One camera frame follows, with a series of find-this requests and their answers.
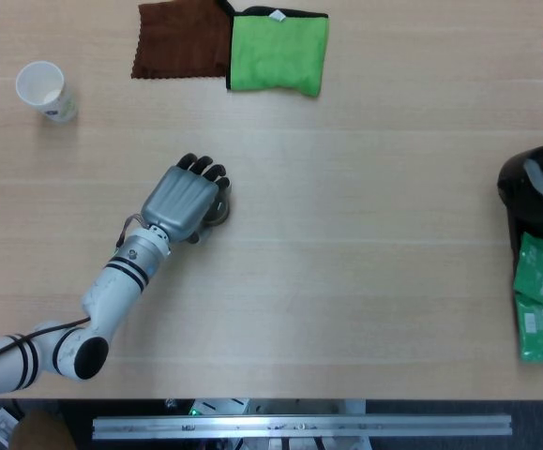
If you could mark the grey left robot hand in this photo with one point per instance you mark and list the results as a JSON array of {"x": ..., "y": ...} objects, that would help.
[{"x": 182, "y": 197}]

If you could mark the black teapot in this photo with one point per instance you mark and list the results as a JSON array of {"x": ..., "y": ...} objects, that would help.
[{"x": 515, "y": 197}]

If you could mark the small grey cup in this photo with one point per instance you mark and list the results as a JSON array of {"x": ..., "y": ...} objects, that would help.
[{"x": 221, "y": 213}]

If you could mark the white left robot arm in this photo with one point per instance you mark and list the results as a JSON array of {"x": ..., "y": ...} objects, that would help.
[{"x": 111, "y": 290}]

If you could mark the brown cloth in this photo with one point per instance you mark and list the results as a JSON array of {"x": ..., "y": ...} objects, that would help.
[{"x": 182, "y": 42}]

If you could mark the green cloth with black trim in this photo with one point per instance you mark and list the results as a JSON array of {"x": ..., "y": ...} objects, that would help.
[{"x": 276, "y": 56}]

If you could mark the white floral paper cup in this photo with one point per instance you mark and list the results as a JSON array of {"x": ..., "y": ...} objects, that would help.
[{"x": 41, "y": 89}]

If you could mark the orange stool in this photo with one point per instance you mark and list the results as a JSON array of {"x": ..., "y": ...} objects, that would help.
[{"x": 41, "y": 431}]

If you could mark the white floor socket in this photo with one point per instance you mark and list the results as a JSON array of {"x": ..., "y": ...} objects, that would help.
[{"x": 1, "y": 426}]

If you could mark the aluminium rail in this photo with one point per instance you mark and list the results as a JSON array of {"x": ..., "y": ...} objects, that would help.
[{"x": 299, "y": 426}]

